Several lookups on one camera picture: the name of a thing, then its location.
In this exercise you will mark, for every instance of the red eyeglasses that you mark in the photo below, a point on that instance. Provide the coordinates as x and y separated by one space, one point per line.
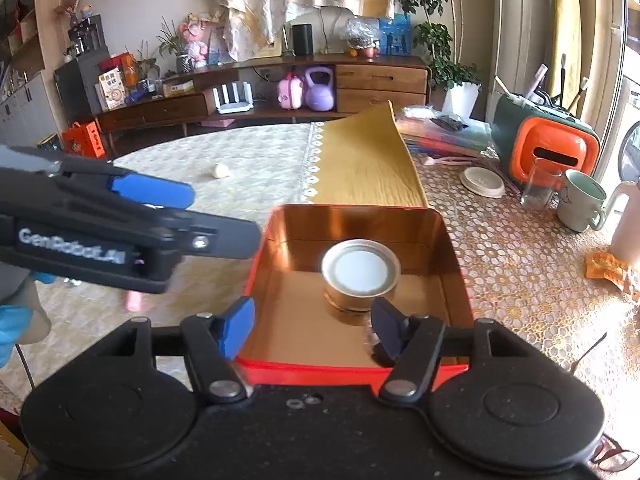
612 455

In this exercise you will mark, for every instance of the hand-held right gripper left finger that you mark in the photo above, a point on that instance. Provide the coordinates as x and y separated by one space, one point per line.
237 327

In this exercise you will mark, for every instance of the wooden sideboard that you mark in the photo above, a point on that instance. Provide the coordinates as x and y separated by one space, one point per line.
380 80

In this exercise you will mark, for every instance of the red tin box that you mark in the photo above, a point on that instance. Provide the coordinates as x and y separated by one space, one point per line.
300 335

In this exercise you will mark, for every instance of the blue printed bag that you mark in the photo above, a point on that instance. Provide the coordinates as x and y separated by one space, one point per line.
395 35

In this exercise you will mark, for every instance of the white stick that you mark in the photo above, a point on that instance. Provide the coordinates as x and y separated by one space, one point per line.
501 86

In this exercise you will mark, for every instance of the person's left hand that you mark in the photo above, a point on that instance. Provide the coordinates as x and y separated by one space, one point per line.
10 332

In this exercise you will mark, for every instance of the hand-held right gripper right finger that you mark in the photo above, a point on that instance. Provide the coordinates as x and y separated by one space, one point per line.
387 332

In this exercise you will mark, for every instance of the yellow cloth mat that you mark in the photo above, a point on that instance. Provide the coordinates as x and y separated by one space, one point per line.
365 160

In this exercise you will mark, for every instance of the black coffee machine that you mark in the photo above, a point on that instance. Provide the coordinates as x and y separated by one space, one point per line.
87 35

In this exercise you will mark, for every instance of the small dark bag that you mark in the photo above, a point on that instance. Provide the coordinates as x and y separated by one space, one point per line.
446 122

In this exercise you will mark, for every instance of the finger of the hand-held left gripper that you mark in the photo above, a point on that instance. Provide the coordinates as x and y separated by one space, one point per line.
150 191
225 237

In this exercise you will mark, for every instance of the pink doll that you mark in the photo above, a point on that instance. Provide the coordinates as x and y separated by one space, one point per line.
197 40

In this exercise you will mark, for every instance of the white round lid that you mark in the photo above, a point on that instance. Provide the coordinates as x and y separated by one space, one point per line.
482 181

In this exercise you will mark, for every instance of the white kettle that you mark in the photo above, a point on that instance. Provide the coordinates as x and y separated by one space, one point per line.
627 230

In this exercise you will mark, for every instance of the clear plastic bag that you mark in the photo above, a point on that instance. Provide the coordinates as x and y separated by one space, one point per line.
362 32

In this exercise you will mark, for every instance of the pink plastic spoon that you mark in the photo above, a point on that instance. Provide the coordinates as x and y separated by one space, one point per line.
445 161

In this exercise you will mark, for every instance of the green and orange storage box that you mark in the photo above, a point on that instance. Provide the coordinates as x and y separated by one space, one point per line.
540 135

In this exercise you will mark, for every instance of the small clear bag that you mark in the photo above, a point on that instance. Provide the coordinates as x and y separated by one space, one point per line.
416 112

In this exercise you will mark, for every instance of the washing machine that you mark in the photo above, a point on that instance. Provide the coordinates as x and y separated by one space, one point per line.
631 135

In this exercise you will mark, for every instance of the pink book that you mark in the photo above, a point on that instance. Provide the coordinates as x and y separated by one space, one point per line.
217 123

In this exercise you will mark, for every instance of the yellow curtain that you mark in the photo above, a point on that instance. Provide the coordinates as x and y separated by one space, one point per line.
565 35

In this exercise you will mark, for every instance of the black speaker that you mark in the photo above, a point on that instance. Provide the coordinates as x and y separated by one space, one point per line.
302 40

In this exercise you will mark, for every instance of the white router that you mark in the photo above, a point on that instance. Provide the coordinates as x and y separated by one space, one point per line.
232 105

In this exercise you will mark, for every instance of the stack of books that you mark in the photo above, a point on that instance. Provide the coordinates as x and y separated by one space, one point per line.
450 140

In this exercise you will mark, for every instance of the clear drinking glass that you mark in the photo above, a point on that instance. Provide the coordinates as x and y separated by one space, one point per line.
540 187

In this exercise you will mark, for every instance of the white plant pot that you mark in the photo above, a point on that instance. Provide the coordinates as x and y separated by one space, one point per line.
461 101

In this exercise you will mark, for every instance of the orange snack wrapper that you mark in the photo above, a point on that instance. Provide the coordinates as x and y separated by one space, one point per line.
607 270

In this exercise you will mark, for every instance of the pale green mug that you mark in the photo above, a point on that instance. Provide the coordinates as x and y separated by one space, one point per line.
577 207

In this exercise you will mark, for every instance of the small potted plant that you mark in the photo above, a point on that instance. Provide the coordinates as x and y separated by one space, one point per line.
175 42

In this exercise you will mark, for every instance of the purple kettlebell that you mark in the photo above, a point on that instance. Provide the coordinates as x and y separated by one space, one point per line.
320 92

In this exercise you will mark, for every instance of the white wall cabinet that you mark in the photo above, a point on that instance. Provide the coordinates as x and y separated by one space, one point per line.
20 60

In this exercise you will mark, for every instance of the white garlic bulb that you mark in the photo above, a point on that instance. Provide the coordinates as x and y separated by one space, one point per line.
221 170

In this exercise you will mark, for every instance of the pink toy case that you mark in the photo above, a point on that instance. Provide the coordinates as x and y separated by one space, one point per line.
290 92

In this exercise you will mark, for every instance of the round tin with white lid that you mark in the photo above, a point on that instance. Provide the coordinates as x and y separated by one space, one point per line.
360 267

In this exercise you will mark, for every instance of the long paint brush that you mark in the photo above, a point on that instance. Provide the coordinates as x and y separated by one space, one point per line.
562 80

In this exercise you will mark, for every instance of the printed cardboard box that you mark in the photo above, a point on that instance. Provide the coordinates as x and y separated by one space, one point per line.
112 90

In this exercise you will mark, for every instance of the white rolled tube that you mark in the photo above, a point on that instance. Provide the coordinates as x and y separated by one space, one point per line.
536 82

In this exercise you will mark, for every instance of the beige quilted lace-edged cloth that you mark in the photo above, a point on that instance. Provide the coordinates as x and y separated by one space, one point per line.
260 160

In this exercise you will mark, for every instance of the small pink object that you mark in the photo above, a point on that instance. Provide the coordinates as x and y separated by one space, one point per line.
133 302

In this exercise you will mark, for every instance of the black cabinet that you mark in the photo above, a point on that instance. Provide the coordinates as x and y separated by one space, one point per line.
75 85

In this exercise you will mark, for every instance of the orange gift bag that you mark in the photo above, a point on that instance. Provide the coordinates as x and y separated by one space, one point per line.
82 140

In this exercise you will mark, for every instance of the short paint brush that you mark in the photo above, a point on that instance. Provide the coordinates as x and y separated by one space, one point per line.
580 92

